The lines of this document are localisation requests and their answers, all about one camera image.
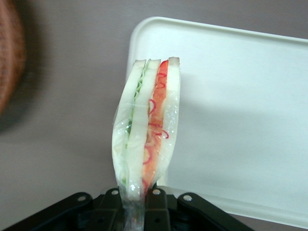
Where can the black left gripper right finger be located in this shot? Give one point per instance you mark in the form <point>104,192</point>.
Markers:
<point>173,211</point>

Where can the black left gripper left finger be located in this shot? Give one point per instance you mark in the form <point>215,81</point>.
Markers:
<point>96,211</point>

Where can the plastic-wrapped sandwich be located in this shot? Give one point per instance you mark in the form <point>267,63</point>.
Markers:
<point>139,130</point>

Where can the white plastic tray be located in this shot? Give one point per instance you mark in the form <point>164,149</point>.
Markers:
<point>240,115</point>

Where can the round brown wicker basket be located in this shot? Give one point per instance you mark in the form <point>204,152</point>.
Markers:
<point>9,60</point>

